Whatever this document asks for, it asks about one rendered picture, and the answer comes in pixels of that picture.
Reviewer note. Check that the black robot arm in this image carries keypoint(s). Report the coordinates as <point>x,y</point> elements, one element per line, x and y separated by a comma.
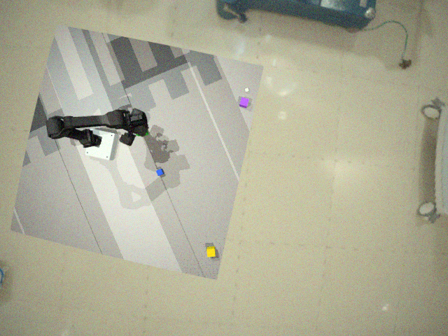
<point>57,128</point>

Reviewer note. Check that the yellow block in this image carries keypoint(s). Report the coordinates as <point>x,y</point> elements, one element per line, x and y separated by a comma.
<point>210,251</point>

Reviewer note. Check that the small purple block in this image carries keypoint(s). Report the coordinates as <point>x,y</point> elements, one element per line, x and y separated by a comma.
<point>244,102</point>

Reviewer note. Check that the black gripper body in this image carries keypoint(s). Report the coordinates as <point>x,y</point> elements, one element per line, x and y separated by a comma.
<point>128,139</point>

